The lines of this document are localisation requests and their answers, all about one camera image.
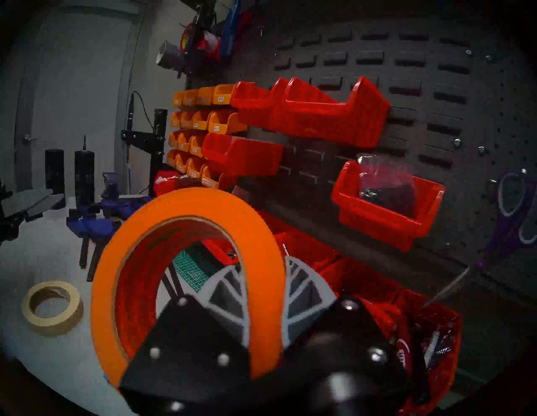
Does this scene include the orange bin labelled M3-4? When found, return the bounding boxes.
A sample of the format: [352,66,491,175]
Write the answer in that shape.
[208,110,248,135]

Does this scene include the green cutting mat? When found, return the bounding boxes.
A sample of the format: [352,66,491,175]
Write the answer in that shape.
[172,250,210,292]

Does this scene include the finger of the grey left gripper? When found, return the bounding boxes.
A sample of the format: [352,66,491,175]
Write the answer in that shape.
[25,195,65,222]
[2,188,55,217]

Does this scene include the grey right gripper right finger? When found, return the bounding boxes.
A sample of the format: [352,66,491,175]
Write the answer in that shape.
[281,256,338,348]

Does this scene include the grey metal pegboard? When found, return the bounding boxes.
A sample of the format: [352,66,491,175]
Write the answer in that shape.
[185,0,537,302]

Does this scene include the orange bin labelled M3X6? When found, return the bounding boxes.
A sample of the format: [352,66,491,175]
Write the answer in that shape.
[212,84,235,105]

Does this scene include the red tape roll yellow core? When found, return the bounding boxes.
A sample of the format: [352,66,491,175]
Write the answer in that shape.
[180,23,198,55]

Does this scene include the orange tape roll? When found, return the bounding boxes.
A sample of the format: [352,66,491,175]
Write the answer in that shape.
[90,187,288,388]

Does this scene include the red parts bin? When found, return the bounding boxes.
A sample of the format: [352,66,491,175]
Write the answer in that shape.
[201,239,240,267]
[378,289,462,416]
[319,258,403,319]
[201,132,285,177]
[331,160,445,252]
[230,80,290,130]
[281,76,391,148]
[273,229,340,273]
[153,170,202,198]

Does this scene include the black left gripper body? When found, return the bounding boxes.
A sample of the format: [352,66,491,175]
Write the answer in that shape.
[0,180,26,249]

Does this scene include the orange bin labelled M4-0.7 HEX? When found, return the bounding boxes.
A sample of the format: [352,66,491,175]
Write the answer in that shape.
[201,166,229,190]

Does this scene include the blue bar clamp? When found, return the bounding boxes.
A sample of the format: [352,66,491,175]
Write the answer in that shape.
[102,172,120,202]
[67,216,122,282]
[101,197,154,218]

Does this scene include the purple handled scissors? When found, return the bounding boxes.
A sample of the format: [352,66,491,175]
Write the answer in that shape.
[422,168,537,309]

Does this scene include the beige masking tape roll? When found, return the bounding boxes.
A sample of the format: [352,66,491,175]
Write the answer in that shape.
[21,280,83,337]

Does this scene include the grey duct tape roll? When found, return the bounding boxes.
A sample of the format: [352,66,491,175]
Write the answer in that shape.
[156,41,185,72]

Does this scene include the grey door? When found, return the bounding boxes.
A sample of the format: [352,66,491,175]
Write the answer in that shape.
[13,8,143,198]

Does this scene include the black metal stand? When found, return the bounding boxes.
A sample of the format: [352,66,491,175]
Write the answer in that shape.
[121,108,168,198]

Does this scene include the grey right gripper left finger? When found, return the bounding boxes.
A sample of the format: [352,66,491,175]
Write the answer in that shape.
[194,264,251,348]

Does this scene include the bag of black parts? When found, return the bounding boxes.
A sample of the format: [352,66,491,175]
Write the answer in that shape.
[359,154,418,218]

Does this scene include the orange bin labelled M2.5-5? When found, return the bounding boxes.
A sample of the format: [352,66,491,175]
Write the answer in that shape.
[185,157,206,180]

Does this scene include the dark metal C-clamp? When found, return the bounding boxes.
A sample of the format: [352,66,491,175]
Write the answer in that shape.
[189,0,210,76]

